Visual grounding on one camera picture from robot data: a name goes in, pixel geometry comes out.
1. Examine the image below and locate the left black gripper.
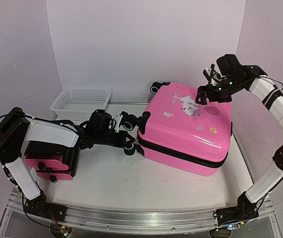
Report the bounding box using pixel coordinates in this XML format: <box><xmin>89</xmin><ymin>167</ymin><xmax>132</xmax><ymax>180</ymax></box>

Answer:
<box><xmin>94</xmin><ymin>130</ymin><xmax>134</xmax><ymax>148</ymax></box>

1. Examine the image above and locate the pink hard-shell suitcase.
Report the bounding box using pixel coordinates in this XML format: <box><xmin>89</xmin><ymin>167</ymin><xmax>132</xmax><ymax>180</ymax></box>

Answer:
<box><xmin>123</xmin><ymin>81</ymin><xmax>233</xmax><ymax>177</ymax></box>

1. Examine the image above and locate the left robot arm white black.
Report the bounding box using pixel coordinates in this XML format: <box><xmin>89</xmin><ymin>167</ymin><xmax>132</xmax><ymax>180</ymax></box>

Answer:
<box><xmin>0</xmin><ymin>107</ymin><xmax>135</xmax><ymax>217</ymax></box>

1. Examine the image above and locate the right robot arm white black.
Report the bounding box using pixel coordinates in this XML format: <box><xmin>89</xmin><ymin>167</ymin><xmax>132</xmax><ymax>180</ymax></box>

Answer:
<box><xmin>197</xmin><ymin>63</ymin><xmax>283</xmax><ymax>203</ymax></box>

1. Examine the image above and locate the white plastic mesh basket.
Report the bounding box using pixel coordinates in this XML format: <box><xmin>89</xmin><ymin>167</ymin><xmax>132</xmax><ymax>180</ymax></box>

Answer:
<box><xmin>50</xmin><ymin>87</ymin><xmax>112</xmax><ymax>121</ymax></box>

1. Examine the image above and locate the pink and black folded case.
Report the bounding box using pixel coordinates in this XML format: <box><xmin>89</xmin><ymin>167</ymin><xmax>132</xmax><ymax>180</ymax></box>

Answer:
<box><xmin>24</xmin><ymin>141</ymin><xmax>80</xmax><ymax>182</ymax></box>

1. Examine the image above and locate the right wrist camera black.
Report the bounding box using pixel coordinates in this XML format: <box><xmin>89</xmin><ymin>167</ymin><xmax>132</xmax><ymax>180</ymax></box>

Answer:
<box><xmin>216</xmin><ymin>54</ymin><xmax>240</xmax><ymax>76</ymax></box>

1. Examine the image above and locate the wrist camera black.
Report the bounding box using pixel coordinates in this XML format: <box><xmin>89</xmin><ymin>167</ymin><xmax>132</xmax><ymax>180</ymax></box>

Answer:
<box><xmin>84</xmin><ymin>109</ymin><xmax>112</xmax><ymax>134</ymax></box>
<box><xmin>216</xmin><ymin>54</ymin><xmax>240</xmax><ymax>76</ymax></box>

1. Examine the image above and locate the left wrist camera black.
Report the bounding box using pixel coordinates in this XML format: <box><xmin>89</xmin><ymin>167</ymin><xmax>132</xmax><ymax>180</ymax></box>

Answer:
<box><xmin>84</xmin><ymin>109</ymin><xmax>112</xmax><ymax>134</ymax></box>

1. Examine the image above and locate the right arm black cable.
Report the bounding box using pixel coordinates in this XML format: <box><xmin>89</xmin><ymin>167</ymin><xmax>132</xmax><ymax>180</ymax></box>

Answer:
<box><xmin>265</xmin><ymin>76</ymin><xmax>283</xmax><ymax>92</ymax></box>

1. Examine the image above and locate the curved aluminium rail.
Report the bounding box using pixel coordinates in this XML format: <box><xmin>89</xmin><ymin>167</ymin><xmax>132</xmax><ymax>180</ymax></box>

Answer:
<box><xmin>7</xmin><ymin>190</ymin><xmax>278</xmax><ymax>235</ymax></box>

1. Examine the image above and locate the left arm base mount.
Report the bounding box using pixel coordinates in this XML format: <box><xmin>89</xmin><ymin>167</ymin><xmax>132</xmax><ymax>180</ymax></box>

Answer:
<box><xmin>23</xmin><ymin>192</ymin><xmax>67</xmax><ymax>222</ymax></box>

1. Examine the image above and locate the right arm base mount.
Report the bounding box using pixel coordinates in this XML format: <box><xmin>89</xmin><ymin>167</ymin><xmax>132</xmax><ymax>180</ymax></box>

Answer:
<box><xmin>213</xmin><ymin>192</ymin><xmax>259</xmax><ymax>228</ymax></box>

